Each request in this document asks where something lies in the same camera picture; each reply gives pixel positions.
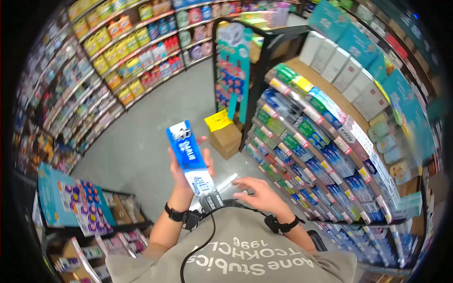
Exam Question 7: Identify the person's left fingers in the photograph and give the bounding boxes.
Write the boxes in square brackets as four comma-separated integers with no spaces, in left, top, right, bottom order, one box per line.
[197,136,216,179]

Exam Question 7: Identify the person's body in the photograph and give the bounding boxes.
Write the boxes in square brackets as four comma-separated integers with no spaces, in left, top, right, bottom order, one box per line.
[105,206,358,283]

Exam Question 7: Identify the brown cardboard box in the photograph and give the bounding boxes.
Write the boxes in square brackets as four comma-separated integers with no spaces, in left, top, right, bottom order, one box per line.
[208,121,243,160]

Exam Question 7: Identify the full shop shelf blurred goods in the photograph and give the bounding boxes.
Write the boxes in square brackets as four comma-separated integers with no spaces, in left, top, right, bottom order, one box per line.
[12,14,125,175]

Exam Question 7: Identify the low shop shelf blue poster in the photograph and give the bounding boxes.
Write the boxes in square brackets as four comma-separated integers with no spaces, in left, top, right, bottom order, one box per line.
[31,162,155,283]

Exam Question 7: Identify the black display stand blue poster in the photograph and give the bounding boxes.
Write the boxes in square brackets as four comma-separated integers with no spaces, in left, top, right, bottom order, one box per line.
[211,17,312,151]

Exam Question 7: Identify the person's left hand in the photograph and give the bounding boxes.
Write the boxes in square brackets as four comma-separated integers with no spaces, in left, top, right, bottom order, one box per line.
[169,136,216,211]

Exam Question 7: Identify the blue and white toothpaste box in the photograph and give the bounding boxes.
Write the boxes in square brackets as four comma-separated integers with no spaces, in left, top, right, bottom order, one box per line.
[165,120,224,213]

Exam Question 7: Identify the person's left thumb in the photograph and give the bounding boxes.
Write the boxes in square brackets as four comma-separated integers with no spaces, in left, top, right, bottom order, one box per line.
[169,148,183,181]

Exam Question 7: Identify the black wrist band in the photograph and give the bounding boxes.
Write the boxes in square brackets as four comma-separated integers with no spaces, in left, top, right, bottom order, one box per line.
[264,214,306,234]
[164,202,203,231]

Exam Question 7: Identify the person's right fingers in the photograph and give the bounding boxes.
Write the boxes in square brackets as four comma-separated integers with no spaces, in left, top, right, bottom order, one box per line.
[231,177,263,199]

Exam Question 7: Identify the full shop shelf of toothpaste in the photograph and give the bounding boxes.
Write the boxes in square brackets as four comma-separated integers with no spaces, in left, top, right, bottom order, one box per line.
[243,30,445,269]

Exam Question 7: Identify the person's right hand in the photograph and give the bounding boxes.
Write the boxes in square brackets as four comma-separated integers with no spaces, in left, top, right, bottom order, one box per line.
[231,177,296,224]

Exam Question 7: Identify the full shop shelf round packs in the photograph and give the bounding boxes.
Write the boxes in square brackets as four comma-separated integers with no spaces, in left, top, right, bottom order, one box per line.
[173,0,308,70]

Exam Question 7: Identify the full shop shelf of detergents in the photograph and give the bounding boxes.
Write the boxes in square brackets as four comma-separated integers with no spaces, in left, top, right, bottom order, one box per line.
[67,0,185,111]

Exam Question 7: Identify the yellow paper sign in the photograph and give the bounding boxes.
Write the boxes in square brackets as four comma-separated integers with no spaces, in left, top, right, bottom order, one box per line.
[204,109,234,133]

